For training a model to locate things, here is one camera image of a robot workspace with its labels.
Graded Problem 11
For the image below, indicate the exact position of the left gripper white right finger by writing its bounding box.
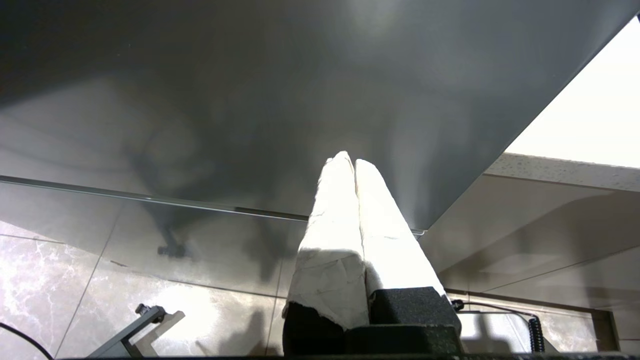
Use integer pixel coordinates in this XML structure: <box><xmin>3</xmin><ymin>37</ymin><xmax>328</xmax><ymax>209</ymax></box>
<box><xmin>355</xmin><ymin>159</ymin><xmax>462</xmax><ymax>332</ymax></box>

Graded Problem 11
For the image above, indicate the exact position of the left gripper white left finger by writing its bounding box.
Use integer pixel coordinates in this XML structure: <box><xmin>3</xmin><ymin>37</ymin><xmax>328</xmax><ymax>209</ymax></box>
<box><xmin>282</xmin><ymin>151</ymin><xmax>370</xmax><ymax>356</ymax></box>

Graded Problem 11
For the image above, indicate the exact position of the under-counter cabinet front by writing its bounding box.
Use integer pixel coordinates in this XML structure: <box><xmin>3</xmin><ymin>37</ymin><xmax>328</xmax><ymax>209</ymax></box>
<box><xmin>417</xmin><ymin>172</ymin><xmax>640</xmax><ymax>351</ymax></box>

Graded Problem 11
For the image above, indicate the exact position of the grey glossy cabinet door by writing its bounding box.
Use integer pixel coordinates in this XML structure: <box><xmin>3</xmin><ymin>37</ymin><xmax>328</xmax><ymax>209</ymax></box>
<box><xmin>0</xmin><ymin>0</ymin><xmax>640</xmax><ymax>301</ymax></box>

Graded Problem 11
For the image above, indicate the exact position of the black coiled cable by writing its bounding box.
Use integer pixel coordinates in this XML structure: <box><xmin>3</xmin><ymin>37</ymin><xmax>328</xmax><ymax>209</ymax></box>
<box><xmin>450</xmin><ymin>299</ymin><xmax>547</xmax><ymax>354</ymax></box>

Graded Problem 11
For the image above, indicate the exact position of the grey metal bracket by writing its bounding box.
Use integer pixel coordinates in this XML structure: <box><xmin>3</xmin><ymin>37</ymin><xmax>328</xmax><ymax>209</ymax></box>
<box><xmin>87</xmin><ymin>304</ymin><xmax>187</xmax><ymax>360</ymax></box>

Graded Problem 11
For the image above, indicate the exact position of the thin black cable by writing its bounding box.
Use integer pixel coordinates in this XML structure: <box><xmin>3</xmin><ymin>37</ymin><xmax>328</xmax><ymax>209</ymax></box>
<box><xmin>0</xmin><ymin>321</ymin><xmax>55</xmax><ymax>360</ymax></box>

